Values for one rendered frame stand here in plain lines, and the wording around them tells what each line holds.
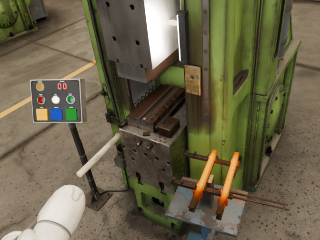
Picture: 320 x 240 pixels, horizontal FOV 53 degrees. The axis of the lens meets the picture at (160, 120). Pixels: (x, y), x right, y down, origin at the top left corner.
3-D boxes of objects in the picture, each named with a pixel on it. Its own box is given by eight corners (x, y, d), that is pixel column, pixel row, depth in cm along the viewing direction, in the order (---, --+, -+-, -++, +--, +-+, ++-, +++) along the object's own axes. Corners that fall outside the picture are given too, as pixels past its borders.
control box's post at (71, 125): (96, 200, 277) (61, 95, 211) (93, 199, 279) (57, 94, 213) (99, 197, 279) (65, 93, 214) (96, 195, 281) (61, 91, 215)
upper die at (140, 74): (146, 83, 176) (145, 68, 171) (118, 76, 186) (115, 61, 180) (183, 51, 203) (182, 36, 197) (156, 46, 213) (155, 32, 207)
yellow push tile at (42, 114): (47, 120, 208) (46, 109, 208) (36, 120, 209) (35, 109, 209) (49, 120, 210) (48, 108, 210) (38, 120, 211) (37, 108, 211)
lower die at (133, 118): (154, 133, 198) (152, 122, 193) (127, 124, 207) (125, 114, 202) (186, 97, 225) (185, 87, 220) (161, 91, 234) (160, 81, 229)
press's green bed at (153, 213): (178, 235, 243) (174, 195, 215) (138, 215, 261) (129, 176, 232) (209, 185, 279) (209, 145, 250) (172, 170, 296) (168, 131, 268)
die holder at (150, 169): (174, 195, 214) (169, 146, 187) (128, 176, 232) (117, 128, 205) (210, 144, 250) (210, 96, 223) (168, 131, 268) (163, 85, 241)
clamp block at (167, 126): (170, 138, 192) (170, 130, 188) (158, 135, 196) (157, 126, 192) (180, 127, 200) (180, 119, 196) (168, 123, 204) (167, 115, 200)
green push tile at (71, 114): (77, 120, 205) (76, 109, 205) (66, 120, 206) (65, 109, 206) (78, 120, 207) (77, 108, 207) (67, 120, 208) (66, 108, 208)
